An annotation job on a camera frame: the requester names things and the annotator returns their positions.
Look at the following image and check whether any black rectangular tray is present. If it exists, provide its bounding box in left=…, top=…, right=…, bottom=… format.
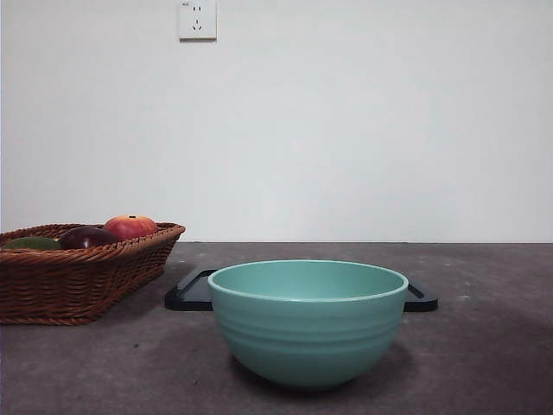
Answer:
left=163, top=268, right=439, bottom=314

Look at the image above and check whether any teal ceramic bowl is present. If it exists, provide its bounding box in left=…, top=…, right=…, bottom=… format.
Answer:
left=207, top=258, right=410, bottom=393

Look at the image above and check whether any red yellow apple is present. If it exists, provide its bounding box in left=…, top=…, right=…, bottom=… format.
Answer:
left=102, top=214, right=159, bottom=239

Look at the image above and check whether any brown wicker basket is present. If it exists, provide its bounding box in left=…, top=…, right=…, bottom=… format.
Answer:
left=0, top=221, right=187, bottom=326

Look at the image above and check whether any green avocado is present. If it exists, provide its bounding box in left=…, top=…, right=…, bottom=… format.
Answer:
left=2, top=235, right=64, bottom=252

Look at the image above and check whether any white wall socket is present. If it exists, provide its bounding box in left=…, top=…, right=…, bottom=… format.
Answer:
left=178, top=0, right=218, bottom=43

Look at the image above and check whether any dark purple plum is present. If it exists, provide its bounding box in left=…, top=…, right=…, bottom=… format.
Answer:
left=58, top=225, right=119, bottom=251

